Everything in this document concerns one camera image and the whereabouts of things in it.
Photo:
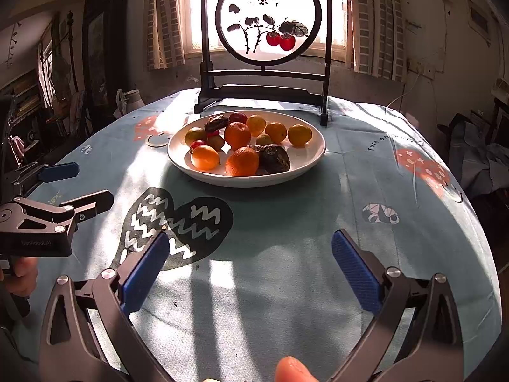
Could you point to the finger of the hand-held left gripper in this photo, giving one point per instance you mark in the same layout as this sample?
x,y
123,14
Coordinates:
x,y
59,172
93,203

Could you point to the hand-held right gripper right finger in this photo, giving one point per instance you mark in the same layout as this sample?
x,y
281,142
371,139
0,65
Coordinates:
x,y
356,272

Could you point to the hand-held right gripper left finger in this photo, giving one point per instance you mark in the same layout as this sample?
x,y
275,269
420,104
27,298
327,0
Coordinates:
x,y
145,270

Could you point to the greenish yellow orange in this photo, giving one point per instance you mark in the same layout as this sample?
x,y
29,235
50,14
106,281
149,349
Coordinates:
x,y
195,135

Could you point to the white round plate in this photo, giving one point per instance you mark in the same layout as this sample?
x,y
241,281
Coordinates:
x,y
314,151

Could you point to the red apple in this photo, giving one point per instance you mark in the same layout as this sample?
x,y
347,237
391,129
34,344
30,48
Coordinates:
x,y
237,117

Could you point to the person's left hand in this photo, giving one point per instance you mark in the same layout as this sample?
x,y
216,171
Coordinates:
x,y
22,277

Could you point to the person's right hand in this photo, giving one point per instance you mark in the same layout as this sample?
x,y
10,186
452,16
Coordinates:
x,y
294,369

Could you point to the bookshelf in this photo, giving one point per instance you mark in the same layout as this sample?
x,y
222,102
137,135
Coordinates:
x,y
24,95

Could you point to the light blue printed tablecloth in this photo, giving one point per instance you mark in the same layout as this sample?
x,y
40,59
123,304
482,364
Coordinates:
x,y
278,227

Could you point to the white jug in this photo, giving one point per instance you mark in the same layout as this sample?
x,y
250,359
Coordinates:
x,y
131,101

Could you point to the red tomato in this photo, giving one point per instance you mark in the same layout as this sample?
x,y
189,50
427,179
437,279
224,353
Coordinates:
x,y
197,144

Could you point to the glossy orange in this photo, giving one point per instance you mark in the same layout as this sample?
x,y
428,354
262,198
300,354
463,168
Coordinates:
x,y
205,157
276,131

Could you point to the dark framed picture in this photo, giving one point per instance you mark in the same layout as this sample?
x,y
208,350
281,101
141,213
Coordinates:
x,y
97,55

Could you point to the small brown fruit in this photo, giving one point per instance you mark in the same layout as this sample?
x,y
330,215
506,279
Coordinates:
x,y
216,142

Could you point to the small red fruit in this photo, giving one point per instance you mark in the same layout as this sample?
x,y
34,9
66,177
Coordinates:
x,y
212,133

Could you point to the dark wrinkled avocado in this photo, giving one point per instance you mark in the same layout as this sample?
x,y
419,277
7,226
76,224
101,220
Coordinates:
x,y
274,159

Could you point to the orange tangerine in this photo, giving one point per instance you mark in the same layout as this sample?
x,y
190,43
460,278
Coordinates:
x,y
242,162
237,135

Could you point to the dark brown wrinkled fruit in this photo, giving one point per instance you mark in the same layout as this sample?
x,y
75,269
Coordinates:
x,y
216,122

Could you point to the small green fruit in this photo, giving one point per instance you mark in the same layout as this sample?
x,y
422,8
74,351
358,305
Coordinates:
x,y
263,139

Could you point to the pile of blue clothes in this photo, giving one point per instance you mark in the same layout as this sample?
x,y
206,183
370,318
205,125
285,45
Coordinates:
x,y
477,155

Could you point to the checkered curtain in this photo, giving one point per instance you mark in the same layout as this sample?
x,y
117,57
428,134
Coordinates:
x,y
375,24
165,20

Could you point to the round painted screen on stand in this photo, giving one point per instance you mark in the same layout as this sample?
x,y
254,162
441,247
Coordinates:
x,y
262,73

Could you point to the wall socket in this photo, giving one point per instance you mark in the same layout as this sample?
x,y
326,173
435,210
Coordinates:
x,y
421,67

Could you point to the small wall vent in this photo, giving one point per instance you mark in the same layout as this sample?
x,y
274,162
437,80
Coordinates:
x,y
479,20

